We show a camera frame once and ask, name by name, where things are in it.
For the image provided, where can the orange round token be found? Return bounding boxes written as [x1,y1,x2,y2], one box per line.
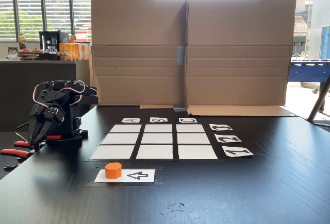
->
[105,162,122,179]

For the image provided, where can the white nine-square grid sheet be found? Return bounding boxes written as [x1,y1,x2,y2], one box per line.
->
[89,123,220,161]

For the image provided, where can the red and black clamp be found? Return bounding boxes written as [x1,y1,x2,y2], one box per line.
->
[0,134,63,172]

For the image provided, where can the dark kitchen counter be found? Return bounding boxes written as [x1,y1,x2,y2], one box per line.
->
[0,59,91,132]

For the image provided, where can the wooden food platter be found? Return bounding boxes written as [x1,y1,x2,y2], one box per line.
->
[16,48,46,61]

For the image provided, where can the black countertop appliance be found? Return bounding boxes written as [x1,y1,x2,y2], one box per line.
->
[39,30,62,54]

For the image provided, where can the yellow drink bottle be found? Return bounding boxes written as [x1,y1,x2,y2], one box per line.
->
[18,32,27,50]

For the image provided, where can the brown cardboard box panel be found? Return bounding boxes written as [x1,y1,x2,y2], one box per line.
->
[185,0,298,117]
[89,0,188,110]

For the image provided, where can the white arrow paper sheet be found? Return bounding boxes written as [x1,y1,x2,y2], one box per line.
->
[94,169,156,183]

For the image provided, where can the blue-grey tape on cardboard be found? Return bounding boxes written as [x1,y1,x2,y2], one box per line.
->
[176,45,186,66]

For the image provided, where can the clear tape scraps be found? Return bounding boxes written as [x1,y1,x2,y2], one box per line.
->
[158,201,202,220]

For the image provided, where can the paper label number 3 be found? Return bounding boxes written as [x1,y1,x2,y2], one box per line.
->
[209,124,230,132]

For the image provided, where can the paper label number 2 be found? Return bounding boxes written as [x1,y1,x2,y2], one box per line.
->
[214,134,242,143]

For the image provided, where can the paper label number 1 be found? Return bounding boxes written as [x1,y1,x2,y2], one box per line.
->
[222,146,254,158]

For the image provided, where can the blue foosball table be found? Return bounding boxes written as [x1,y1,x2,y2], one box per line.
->
[289,59,330,89]

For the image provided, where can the slanted metal table leg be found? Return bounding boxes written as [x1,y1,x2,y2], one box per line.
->
[306,75,330,125]

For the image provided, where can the black power cable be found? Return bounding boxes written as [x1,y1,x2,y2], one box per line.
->
[14,122,29,143]

